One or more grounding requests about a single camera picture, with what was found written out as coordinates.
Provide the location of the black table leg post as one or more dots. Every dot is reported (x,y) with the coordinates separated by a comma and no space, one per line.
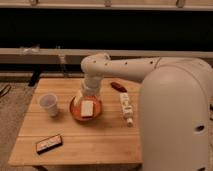
(35,76)

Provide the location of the grey metal rail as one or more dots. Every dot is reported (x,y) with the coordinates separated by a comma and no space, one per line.
(52,56)

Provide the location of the dark red pepper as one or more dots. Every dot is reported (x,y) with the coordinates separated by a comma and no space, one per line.
(118,87)

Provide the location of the white plastic bottle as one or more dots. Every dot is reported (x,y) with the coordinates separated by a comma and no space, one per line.
(127,108)

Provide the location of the black rectangular snack box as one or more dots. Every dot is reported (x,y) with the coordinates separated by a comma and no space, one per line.
(49,144)

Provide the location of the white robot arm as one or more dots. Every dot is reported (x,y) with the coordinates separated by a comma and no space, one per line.
(174,106)

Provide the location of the orange round plate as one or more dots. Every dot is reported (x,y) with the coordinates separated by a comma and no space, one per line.
(76,110)

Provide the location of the white sponge block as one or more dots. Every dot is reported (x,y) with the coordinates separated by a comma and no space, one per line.
(87,108)

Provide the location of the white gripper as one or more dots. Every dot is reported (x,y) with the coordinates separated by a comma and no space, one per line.
(90,86)

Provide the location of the wooden table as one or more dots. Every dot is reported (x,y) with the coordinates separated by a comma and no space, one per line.
(104,140)

